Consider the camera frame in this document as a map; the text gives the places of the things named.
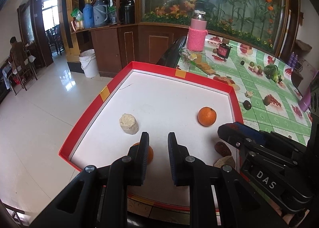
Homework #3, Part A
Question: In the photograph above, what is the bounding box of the pale angular yam chunk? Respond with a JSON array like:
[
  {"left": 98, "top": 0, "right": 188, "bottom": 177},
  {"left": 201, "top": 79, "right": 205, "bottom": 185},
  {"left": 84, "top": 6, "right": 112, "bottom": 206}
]
[{"left": 214, "top": 156, "right": 236, "bottom": 169}]

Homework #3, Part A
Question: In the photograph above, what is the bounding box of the blue thermos jug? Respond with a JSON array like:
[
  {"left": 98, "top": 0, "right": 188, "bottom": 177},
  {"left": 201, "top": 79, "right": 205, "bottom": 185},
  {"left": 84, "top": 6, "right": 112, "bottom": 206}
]
[{"left": 83, "top": 3, "right": 95, "bottom": 29}]

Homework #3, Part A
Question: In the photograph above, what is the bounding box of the purple water bottle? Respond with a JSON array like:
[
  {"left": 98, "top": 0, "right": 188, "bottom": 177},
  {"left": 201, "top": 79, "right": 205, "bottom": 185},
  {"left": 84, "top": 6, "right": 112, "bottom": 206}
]
[{"left": 298, "top": 85, "right": 312, "bottom": 113}]

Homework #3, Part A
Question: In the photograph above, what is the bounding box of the red and white shallow box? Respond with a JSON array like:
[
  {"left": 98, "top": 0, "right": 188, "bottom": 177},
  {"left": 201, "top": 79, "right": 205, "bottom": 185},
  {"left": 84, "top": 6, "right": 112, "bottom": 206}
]
[{"left": 58, "top": 61, "right": 244, "bottom": 215}]

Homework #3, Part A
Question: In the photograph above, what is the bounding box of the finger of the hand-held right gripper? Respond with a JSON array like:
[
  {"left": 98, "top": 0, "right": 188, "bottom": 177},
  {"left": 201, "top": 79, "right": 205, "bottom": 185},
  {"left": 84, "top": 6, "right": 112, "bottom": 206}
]
[
  {"left": 217, "top": 124, "right": 300, "bottom": 169},
  {"left": 233, "top": 122, "right": 310, "bottom": 154}
]

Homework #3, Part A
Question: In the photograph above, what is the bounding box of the clear plastic wrapper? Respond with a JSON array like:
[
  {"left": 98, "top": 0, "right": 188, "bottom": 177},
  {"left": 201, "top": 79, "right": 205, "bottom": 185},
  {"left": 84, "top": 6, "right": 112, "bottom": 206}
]
[{"left": 179, "top": 47, "right": 197, "bottom": 65}]

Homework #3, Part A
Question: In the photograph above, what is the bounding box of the brown wooden pillar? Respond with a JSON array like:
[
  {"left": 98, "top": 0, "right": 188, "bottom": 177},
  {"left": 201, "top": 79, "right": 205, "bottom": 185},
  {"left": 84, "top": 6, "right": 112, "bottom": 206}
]
[{"left": 56, "top": 0, "right": 83, "bottom": 63}]

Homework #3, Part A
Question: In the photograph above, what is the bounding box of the dark brown box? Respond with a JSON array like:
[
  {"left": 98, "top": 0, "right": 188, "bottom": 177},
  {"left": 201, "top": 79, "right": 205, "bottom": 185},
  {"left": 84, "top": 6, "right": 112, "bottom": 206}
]
[{"left": 290, "top": 68, "right": 304, "bottom": 89}]

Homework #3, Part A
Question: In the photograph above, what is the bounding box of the brown wooden cabinet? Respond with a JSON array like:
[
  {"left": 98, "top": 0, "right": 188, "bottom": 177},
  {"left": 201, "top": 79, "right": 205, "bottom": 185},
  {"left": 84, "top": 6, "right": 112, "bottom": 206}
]
[{"left": 91, "top": 23, "right": 190, "bottom": 78}]

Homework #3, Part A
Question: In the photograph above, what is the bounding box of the white plastic bucket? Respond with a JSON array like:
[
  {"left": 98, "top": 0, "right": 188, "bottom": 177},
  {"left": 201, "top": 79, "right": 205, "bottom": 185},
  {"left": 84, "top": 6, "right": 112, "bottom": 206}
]
[{"left": 79, "top": 49, "right": 99, "bottom": 78}]

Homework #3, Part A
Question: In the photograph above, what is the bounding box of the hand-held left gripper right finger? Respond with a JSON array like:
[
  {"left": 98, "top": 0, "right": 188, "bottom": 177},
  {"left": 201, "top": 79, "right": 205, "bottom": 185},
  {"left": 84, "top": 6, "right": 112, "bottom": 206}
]
[{"left": 167, "top": 132, "right": 283, "bottom": 228}]

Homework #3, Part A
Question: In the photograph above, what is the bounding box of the pale cylindrical yam piece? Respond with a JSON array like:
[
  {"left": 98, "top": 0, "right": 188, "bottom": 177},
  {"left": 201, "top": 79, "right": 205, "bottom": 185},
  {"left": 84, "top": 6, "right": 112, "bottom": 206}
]
[{"left": 119, "top": 113, "right": 139, "bottom": 135}]

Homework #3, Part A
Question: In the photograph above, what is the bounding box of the green and white bag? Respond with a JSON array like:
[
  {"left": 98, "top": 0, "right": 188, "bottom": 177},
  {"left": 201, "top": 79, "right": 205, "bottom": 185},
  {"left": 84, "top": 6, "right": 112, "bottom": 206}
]
[{"left": 71, "top": 8, "right": 84, "bottom": 22}]

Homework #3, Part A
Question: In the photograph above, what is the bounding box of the flower-painted glass partition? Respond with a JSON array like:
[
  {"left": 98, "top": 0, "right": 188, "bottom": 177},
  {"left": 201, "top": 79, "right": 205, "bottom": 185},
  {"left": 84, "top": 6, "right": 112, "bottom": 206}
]
[{"left": 141, "top": 0, "right": 287, "bottom": 50}]

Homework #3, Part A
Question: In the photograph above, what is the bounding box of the green bok choy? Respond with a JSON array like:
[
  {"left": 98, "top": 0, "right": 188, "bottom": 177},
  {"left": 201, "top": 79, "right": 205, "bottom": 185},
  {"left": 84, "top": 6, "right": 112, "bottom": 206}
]
[{"left": 263, "top": 64, "right": 285, "bottom": 84}]

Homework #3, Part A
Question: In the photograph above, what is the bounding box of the wooden chair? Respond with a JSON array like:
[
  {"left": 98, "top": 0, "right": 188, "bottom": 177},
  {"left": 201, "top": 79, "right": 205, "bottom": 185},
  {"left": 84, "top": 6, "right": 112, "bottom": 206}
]
[{"left": 9, "top": 53, "right": 38, "bottom": 92}]

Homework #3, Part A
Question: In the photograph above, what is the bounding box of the orange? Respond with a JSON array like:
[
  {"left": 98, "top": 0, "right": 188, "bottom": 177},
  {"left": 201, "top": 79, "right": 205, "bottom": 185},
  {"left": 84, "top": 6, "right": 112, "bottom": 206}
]
[
  {"left": 132, "top": 142, "right": 154, "bottom": 165},
  {"left": 197, "top": 106, "right": 217, "bottom": 127}
]

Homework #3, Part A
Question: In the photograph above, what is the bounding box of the brown wall shelf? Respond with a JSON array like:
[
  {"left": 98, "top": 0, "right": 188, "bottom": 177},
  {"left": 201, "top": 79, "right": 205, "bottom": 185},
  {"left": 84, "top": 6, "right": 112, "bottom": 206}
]
[{"left": 295, "top": 40, "right": 312, "bottom": 52}]

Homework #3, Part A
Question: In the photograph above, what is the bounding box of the row of tan crackers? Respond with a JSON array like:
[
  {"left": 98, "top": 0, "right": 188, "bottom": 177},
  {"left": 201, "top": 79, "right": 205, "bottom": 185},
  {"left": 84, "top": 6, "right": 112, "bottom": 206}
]
[{"left": 194, "top": 53, "right": 216, "bottom": 75}]

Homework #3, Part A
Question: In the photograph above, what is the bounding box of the pink knitted-sleeve bottle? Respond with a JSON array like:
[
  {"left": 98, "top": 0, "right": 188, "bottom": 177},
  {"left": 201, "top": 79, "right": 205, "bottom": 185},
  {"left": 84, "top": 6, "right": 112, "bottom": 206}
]
[{"left": 187, "top": 10, "right": 209, "bottom": 52}]

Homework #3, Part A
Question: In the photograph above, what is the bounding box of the black thermos jug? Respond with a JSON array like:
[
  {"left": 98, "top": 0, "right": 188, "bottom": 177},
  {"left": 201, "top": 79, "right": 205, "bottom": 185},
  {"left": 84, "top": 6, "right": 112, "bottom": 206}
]
[{"left": 119, "top": 0, "right": 136, "bottom": 25}]

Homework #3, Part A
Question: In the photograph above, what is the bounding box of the grey thermos jug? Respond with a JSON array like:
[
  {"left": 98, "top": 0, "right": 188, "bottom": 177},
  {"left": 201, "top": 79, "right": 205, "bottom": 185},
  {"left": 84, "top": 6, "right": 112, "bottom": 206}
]
[{"left": 93, "top": 0, "right": 110, "bottom": 27}]

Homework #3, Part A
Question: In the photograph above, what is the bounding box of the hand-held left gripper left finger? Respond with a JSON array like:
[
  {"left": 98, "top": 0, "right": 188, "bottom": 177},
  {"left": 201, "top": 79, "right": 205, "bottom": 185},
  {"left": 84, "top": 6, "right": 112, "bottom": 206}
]
[{"left": 29, "top": 132, "right": 150, "bottom": 228}]

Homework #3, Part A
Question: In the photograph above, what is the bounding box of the dark perfume bottle red label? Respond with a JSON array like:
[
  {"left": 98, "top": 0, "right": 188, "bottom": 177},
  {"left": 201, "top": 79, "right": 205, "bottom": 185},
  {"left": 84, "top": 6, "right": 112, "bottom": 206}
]
[{"left": 217, "top": 38, "right": 233, "bottom": 59}]

